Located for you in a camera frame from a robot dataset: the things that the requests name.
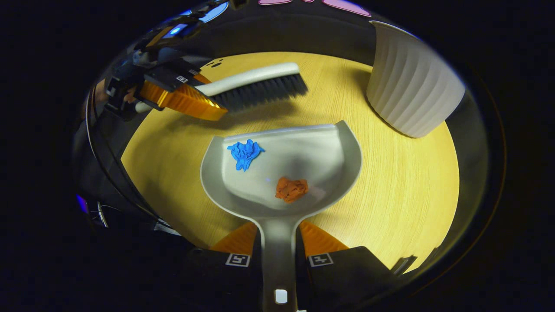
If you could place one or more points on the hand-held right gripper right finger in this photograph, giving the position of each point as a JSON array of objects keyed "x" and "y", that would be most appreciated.
[{"x": 342, "y": 281}]

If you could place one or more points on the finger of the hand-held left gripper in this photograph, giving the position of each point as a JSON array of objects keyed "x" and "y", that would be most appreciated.
[
  {"x": 186, "y": 102},
  {"x": 171, "y": 76}
]

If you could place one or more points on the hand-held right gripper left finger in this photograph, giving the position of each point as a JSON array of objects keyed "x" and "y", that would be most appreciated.
[{"x": 225, "y": 281}]

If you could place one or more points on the small white broom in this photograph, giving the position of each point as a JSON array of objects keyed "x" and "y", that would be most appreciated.
[{"x": 260, "y": 89}]

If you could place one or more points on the blue paper scrap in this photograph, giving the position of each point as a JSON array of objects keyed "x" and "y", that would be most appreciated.
[{"x": 245, "y": 154}]

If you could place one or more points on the orange paper scrap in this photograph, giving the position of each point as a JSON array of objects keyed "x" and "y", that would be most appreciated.
[{"x": 291, "y": 190}]

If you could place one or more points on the white plastic dustpan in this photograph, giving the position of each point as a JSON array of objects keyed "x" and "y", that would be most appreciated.
[{"x": 303, "y": 156}]

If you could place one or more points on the wooden desktop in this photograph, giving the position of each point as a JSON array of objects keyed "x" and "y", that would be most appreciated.
[{"x": 403, "y": 186}]

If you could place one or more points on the black table clamp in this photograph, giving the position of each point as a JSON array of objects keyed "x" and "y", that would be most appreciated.
[{"x": 404, "y": 264}]

